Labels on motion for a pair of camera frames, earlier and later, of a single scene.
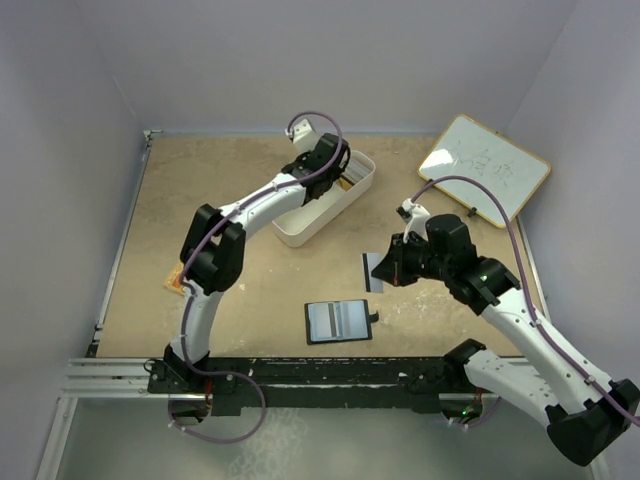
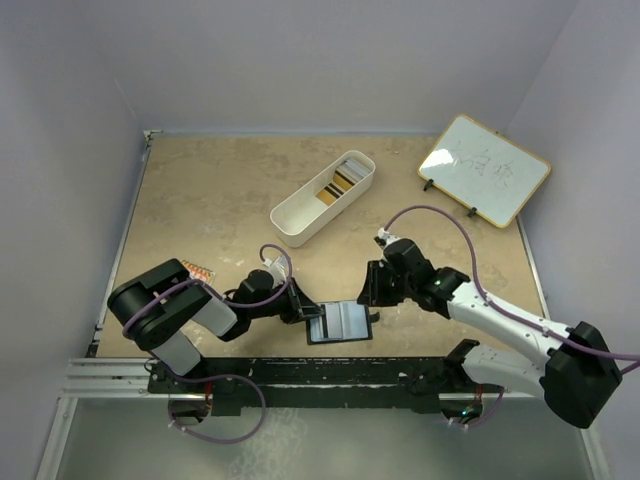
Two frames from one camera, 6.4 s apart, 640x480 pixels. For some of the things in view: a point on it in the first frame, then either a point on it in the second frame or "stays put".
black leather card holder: x=339 y=321 stays put
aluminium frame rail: x=94 y=378 stays put
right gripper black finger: x=387 y=270 -> x=371 y=292
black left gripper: x=303 y=158 -> x=295 y=296
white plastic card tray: x=299 y=226 stays put
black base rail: x=313 y=385 stays put
